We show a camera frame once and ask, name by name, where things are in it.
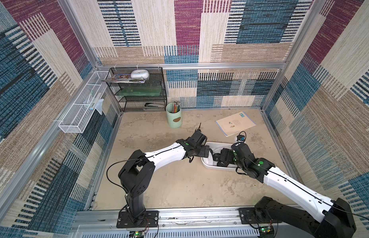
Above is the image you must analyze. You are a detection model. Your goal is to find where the white storage box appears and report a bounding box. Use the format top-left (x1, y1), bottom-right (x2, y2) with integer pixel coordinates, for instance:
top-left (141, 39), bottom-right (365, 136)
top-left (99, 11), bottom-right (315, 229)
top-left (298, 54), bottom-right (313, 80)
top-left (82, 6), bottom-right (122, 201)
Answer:
top-left (201, 142), bottom-right (237, 172)

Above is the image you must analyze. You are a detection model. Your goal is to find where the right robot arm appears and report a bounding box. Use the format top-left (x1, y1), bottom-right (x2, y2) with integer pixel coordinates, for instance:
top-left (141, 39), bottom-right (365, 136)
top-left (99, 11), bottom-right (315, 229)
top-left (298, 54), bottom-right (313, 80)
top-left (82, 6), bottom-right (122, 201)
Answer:
top-left (211, 141), bottom-right (357, 238)

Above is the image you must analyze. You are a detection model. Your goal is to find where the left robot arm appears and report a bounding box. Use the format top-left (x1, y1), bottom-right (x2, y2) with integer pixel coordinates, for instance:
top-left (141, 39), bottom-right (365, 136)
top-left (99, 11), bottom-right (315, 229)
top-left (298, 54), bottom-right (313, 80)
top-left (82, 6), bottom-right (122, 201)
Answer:
top-left (118, 129), bottom-right (209, 222)

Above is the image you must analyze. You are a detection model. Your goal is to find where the beige notebook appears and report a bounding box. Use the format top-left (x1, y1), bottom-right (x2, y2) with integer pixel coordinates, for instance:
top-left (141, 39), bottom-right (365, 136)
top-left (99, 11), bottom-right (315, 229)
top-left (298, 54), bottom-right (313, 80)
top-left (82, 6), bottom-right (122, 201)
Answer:
top-left (215, 111), bottom-right (256, 137)

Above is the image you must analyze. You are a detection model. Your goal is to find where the green pen holder cup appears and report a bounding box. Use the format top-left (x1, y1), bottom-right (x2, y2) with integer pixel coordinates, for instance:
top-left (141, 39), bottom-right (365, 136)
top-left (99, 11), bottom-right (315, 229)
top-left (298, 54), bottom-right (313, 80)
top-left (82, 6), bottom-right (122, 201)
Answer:
top-left (166, 102), bottom-right (182, 129)

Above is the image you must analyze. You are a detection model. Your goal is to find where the black stapler on bottom shelf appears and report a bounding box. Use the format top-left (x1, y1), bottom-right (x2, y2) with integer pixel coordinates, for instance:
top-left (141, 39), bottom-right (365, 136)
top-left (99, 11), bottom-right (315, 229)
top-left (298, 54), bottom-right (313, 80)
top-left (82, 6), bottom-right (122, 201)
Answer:
top-left (144, 103), bottom-right (165, 108)

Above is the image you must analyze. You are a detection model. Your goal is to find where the green pad on shelf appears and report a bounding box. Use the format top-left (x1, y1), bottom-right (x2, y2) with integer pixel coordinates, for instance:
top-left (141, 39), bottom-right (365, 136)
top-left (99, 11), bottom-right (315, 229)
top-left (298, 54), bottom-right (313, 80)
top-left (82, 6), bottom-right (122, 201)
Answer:
top-left (116, 86), bottom-right (162, 96)

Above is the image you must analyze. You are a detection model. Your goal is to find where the white round device on shelf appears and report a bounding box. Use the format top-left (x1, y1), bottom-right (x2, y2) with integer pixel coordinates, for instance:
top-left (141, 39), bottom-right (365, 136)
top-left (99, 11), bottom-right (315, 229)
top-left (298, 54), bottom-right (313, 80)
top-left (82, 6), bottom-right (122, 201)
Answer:
top-left (130, 69), bottom-right (150, 80)

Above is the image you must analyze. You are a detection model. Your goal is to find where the magazine on top shelf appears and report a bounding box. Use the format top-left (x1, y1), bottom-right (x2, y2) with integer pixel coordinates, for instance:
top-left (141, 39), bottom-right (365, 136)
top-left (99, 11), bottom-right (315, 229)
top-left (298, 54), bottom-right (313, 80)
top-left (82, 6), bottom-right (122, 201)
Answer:
top-left (102, 74), bottom-right (146, 84)

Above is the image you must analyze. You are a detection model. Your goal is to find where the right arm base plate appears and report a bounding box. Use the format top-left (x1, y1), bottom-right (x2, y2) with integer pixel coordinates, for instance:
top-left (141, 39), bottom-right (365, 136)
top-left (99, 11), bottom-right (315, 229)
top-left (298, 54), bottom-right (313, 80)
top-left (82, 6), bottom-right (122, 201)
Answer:
top-left (238, 207), bottom-right (282, 225)

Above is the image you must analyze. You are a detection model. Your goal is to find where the black wire shelf rack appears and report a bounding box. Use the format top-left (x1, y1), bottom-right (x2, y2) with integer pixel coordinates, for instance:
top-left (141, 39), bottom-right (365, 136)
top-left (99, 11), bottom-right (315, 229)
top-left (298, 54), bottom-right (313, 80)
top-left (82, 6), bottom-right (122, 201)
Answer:
top-left (103, 66), bottom-right (167, 113)

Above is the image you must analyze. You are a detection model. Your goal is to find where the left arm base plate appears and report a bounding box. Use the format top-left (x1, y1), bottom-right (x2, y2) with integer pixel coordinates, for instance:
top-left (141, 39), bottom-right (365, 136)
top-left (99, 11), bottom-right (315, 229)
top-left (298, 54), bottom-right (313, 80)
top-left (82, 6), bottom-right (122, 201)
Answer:
top-left (116, 210), bottom-right (159, 229)

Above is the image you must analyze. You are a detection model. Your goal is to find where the white wire wall basket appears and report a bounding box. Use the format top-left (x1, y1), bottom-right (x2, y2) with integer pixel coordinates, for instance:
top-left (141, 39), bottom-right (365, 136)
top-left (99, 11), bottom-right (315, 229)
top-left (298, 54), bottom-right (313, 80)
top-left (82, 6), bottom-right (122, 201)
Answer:
top-left (58, 71), bottom-right (108, 133)

